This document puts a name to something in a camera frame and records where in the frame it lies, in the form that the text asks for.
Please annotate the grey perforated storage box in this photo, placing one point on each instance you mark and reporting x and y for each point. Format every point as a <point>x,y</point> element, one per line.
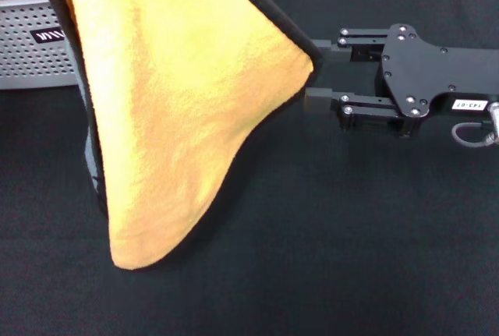
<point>23,63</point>

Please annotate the yellow towel with black trim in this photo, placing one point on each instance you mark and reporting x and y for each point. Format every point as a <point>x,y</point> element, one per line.
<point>175,98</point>

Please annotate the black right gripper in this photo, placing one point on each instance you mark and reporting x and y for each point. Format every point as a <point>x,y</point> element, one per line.
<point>421,71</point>

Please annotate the black tablecloth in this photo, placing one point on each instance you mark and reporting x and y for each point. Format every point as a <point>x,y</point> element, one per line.
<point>312,234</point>

